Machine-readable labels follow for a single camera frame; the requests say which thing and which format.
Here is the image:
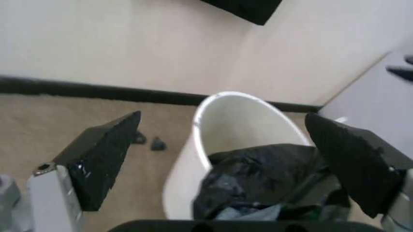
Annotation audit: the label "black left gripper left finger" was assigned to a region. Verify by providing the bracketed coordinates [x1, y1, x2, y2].
[26, 110, 142, 232]

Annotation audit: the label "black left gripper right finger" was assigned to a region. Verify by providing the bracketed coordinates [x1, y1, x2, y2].
[304, 112, 413, 232]

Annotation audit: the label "black garbage bag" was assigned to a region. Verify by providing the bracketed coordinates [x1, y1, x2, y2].
[192, 143, 353, 221]

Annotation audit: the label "white plastic trash bin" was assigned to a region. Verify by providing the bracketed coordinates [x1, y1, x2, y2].
[162, 91, 324, 220]

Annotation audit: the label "small black floor scrap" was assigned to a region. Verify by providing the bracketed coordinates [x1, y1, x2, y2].
[148, 136, 168, 152]
[133, 130, 148, 146]

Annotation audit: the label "pale grey cabinet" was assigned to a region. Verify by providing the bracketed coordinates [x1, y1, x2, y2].
[317, 49, 413, 167]

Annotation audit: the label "black baseboard strip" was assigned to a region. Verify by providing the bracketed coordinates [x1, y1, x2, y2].
[0, 74, 324, 113]

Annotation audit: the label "black box-shaped furniture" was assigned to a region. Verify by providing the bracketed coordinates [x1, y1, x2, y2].
[197, 0, 284, 26]

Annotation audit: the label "black cabinet handle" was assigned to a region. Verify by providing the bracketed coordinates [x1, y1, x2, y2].
[385, 64, 413, 85]

